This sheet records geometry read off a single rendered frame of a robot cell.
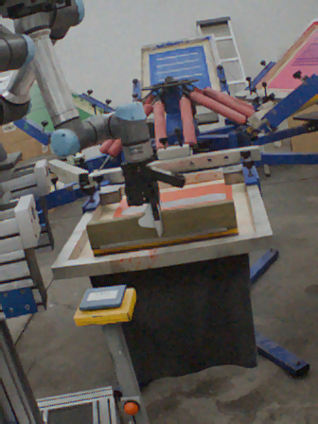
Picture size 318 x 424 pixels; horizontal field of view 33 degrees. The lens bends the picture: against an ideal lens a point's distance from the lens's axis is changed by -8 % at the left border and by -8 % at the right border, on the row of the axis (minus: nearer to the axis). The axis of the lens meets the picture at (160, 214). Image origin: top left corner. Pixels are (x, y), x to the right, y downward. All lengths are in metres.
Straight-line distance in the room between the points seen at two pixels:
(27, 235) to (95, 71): 5.01
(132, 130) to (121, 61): 4.69
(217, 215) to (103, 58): 4.76
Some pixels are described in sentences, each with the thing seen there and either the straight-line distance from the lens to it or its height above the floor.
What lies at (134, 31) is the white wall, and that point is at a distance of 6.09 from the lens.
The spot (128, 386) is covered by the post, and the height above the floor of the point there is 0.71.
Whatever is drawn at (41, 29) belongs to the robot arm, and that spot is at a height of 1.62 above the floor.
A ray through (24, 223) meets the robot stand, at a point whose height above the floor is 1.18.
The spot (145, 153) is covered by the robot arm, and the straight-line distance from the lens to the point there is 1.45.
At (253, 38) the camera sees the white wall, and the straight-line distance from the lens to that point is 6.06.
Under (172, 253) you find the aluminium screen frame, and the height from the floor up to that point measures 0.98.
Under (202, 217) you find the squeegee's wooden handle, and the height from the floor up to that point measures 1.03.
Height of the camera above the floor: 1.49
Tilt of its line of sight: 17 degrees down
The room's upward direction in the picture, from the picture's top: 11 degrees counter-clockwise
